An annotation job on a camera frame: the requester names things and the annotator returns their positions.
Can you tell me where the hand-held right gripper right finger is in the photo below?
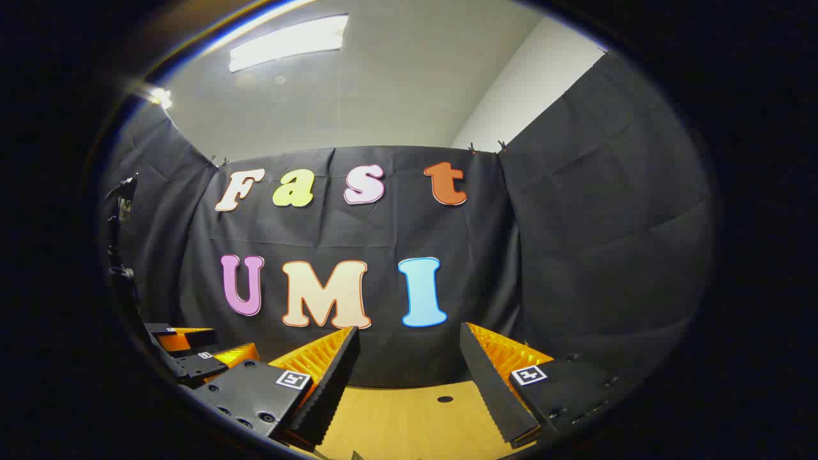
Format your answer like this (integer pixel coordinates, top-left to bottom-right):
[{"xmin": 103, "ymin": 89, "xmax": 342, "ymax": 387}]
[{"xmin": 459, "ymin": 321, "xmax": 641, "ymax": 446}]

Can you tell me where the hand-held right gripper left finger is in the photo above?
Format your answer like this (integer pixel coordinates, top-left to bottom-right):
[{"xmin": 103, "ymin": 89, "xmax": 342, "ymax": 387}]
[{"xmin": 190, "ymin": 325, "xmax": 362, "ymax": 449}]

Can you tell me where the black backdrop cloth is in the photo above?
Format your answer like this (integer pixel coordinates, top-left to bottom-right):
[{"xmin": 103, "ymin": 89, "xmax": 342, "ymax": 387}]
[{"xmin": 96, "ymin": 51, "xmax": 720, "ymax": 390}]

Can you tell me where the long ceiling light panel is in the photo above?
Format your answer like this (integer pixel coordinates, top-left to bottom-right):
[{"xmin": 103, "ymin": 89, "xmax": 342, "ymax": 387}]
[{"xmin": 229, "ymin": 14, "xmax": 350, "ymax": 73}]

